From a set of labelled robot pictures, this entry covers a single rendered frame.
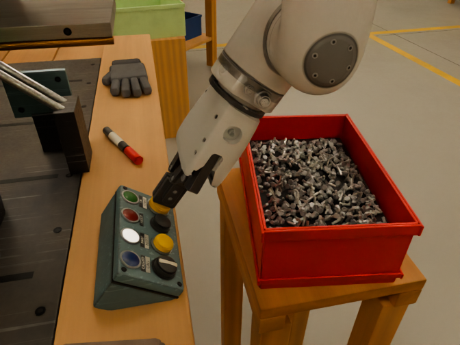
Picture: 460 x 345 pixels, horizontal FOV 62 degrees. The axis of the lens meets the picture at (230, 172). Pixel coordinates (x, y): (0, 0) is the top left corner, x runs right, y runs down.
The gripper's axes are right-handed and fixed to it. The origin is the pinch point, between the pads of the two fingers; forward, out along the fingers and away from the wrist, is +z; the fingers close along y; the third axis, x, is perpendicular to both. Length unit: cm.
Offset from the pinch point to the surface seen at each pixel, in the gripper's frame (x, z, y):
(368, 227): -21.9, -11.2, -8.4
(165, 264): 0.5, 2.1, -10.9
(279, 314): -20.7, 6.5, -9.6
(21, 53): 26, 27, 83
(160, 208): 0.2, 2.2, -1.2
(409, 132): -187, -15, 150
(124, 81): 3.6, 6.2, 45.2
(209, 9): -71, 7, 293
